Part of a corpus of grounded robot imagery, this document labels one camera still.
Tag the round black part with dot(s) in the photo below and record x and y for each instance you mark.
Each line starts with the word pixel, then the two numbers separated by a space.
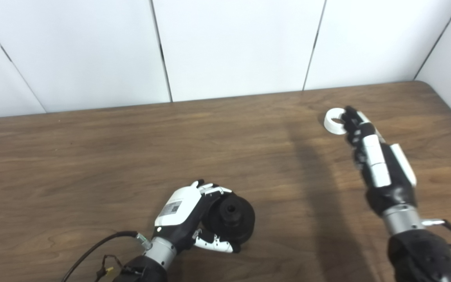
pixel 237 221

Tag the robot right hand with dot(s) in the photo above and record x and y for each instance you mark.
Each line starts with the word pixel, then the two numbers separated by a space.
pixel 378 164

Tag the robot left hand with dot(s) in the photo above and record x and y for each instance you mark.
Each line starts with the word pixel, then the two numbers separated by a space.
pixel 178 211

